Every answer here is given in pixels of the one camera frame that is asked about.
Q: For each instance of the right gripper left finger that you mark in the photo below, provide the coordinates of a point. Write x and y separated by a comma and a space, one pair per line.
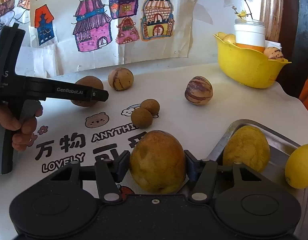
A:
108, 173

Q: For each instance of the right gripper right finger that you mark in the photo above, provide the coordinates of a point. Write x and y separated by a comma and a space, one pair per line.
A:
202, 177

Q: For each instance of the brown longan fruit front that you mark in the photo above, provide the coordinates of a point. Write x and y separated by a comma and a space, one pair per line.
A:
141, 118

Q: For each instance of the brown longan fruit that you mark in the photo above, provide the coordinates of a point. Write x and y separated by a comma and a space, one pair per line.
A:
141, 118
151, 105

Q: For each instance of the brown kiwi fruit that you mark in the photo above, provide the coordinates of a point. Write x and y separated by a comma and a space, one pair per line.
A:
91, 82

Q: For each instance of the purple striped pepino melon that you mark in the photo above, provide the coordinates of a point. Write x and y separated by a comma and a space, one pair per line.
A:
199, 91

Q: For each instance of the pale striped pepino melon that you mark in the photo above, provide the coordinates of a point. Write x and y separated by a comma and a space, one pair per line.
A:
121, 79

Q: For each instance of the yellow lemon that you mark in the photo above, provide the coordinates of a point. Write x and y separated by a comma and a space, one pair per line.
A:
296, 168

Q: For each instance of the person's left hand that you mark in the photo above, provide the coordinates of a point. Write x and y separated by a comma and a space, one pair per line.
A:
24, 130

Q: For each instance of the metal baking tray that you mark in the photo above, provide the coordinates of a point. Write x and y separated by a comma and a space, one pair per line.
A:
281, 148

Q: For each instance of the colourful houses drawing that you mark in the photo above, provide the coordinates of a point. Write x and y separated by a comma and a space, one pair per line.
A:
75, 35

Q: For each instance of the yellow plastic bowl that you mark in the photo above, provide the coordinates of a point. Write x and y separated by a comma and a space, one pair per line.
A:
247, 66

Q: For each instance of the yellow fruit in bowl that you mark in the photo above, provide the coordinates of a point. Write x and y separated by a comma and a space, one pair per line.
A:
227, 38

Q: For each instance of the striped melon in bowl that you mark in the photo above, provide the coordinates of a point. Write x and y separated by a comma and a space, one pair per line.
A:
274, 53

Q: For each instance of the white jar with flowers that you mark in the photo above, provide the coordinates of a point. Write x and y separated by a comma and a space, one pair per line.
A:
249, 33

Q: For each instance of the brown wooden door frame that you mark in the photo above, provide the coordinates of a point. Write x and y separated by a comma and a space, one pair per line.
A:
281, 19

